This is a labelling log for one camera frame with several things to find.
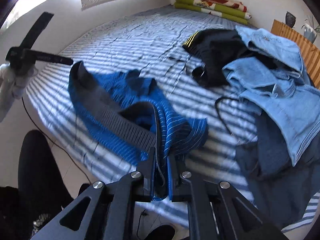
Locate black shorts yellow stripes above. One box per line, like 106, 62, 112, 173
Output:
182, 28, 278, 88

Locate person's black trouser leg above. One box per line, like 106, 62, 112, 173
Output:
1, 130, 74, 239

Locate blue white striped bedspread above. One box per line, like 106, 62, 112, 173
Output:
27, 7, 319, 232

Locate dark ceramic vase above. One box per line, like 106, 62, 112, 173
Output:
285, 11, 296, 28

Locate potted plant white pot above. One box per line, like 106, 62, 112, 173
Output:
301, 15, 319, 43

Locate blue striped shirt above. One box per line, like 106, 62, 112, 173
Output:
68, 61, 208, 200

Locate wooden slatted headboard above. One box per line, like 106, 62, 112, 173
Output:
271, 20, 320, 89

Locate green folded blanket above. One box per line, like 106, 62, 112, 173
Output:
174, 0, 251, 25

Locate dark blue garment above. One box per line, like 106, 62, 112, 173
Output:
235, 112, 319, 229

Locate white gloved left hand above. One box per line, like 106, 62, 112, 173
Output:
1, 63, 37, 122

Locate light blue denim garment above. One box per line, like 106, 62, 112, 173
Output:
222, 26, 319, 165

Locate black cable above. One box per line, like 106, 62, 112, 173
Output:
21, 97, 92, 184

